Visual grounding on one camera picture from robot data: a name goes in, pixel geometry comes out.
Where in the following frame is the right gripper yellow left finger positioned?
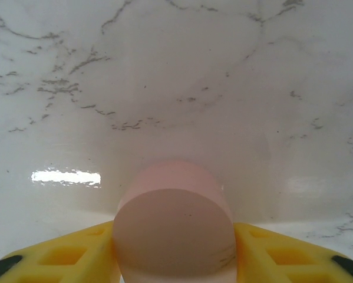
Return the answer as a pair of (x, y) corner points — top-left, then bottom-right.
(0, 219), (118, 283)

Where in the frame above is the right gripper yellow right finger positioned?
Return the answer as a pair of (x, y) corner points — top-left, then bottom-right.
(233, 222), (353, 283)

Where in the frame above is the pink earbud charging case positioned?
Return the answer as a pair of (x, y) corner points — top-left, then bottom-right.
(112, 160), (238, 283)

